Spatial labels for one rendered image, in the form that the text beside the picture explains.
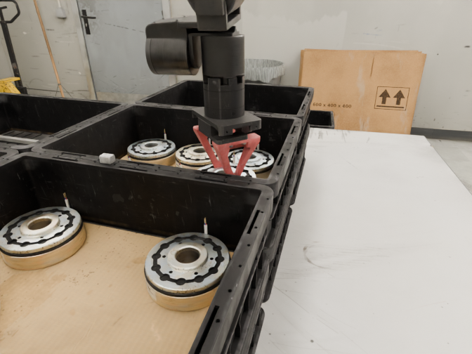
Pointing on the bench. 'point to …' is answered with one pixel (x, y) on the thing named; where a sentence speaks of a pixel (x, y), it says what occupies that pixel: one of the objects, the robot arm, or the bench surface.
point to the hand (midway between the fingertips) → (226, 170)
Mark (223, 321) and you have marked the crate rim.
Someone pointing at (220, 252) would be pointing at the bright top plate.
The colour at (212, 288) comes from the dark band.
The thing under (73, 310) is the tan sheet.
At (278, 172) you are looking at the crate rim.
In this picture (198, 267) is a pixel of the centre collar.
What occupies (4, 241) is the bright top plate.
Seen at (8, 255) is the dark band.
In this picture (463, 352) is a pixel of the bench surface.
